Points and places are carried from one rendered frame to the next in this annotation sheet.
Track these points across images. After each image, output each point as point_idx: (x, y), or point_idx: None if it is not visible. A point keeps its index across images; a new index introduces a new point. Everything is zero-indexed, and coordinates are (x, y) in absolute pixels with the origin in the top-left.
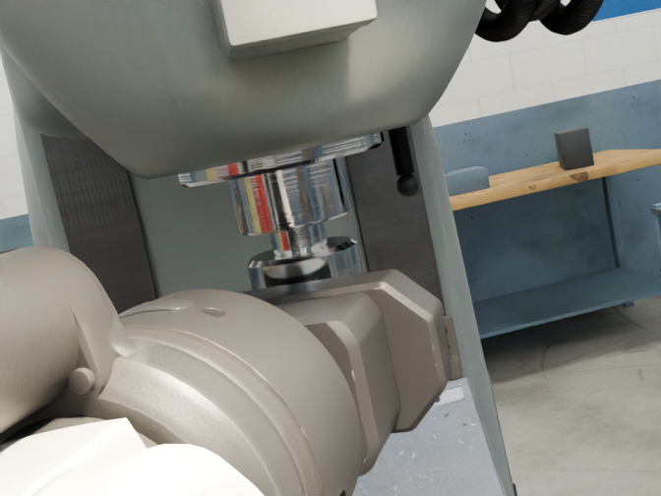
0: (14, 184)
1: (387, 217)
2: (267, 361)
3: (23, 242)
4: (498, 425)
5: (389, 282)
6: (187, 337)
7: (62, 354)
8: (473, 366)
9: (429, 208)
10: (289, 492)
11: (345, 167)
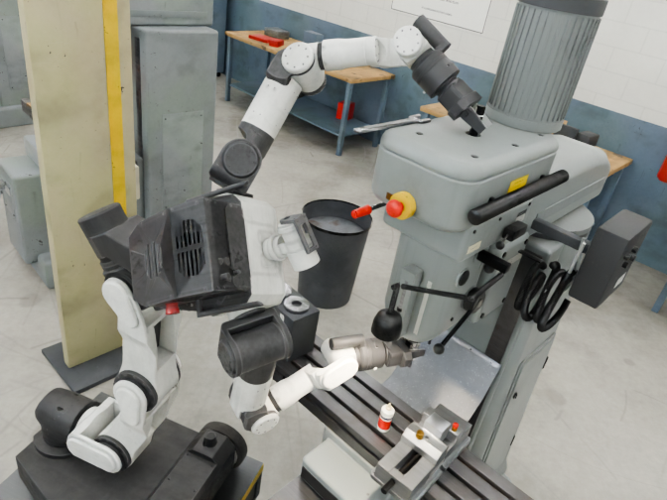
0: (607, 89)
1: (504, 321)
2: (374, 354)
3: (592, 121)
4: (509, 379)
5: (405, 353)
6: (369, 348)
7: (357, 345)
8: (508, 364)
9: (515, 327)
10: (365, 364)
11: (502, 306)
